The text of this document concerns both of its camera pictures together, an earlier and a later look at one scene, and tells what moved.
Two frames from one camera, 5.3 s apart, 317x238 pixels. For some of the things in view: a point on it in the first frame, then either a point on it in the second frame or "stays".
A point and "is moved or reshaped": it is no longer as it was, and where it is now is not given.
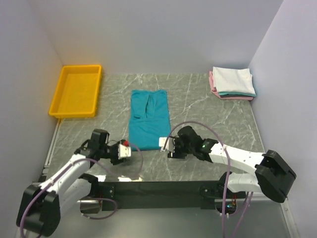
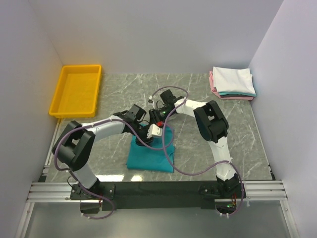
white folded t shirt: (230, 80) stays
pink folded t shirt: (215, 91) stays
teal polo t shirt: (149, 119) is moved or reshaped
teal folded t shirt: (236, 93) stays
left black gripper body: (115, 153) -> (144, 138)
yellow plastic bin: (77, 92) stays
